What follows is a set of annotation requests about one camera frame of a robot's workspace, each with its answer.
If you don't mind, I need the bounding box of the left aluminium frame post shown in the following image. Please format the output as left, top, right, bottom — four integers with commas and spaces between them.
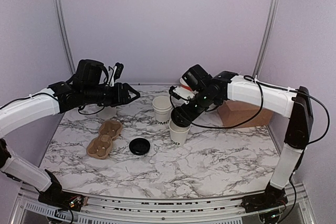
54, 0, 76, 75

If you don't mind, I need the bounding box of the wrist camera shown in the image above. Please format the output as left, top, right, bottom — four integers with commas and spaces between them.
169, 86, 195, 104
108, 62, 124, 87

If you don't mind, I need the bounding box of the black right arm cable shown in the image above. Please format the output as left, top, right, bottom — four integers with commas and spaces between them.
188, 76, 331, 146

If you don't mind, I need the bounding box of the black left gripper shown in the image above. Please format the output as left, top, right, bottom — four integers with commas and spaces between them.
83, 82, 140, 107

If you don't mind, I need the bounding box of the white container with sachets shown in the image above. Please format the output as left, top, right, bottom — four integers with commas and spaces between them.
98, 106, 117, 120

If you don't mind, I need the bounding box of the white paper cup with print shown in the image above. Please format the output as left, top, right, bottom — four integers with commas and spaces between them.
169, 120, 191, 146

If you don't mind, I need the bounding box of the stack of white paper cups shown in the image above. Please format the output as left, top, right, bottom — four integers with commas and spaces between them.
152, 96, 172, 127

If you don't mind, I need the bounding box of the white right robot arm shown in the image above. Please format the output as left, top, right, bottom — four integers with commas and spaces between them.
169, 65, 313, 207

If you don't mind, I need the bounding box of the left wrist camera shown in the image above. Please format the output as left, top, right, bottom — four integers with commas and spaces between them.
108, 62, 124, 87

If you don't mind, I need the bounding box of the right aluminium frame post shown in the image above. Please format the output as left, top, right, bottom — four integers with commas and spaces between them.
253, 0, 279, 77

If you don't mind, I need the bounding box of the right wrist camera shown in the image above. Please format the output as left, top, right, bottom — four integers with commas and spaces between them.
169, 86, 195, 104

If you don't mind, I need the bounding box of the aluminium frame post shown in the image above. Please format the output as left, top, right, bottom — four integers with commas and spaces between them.
253, 0, 279, 77
54, 0, 76, 75

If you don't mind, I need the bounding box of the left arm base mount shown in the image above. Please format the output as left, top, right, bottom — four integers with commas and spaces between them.
38, 180, 86, 211

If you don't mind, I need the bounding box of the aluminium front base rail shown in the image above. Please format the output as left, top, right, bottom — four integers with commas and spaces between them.
9, 184, 316, 223

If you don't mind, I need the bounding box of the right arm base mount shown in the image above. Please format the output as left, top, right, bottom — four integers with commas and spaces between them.
240, 189, 288, 213

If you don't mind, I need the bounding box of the brown cardboard cup carrier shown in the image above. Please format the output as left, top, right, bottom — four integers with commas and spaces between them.
86, 120, 123, 159

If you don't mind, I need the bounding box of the brown paper takeout bag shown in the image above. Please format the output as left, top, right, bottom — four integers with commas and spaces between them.
217, 100, 273, 128

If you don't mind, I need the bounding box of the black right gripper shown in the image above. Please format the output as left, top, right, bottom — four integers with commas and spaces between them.
175, 88, 218, 125

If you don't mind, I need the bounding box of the orange white ceramic bowl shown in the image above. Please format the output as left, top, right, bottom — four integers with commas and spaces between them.
179, 78, 193, 92

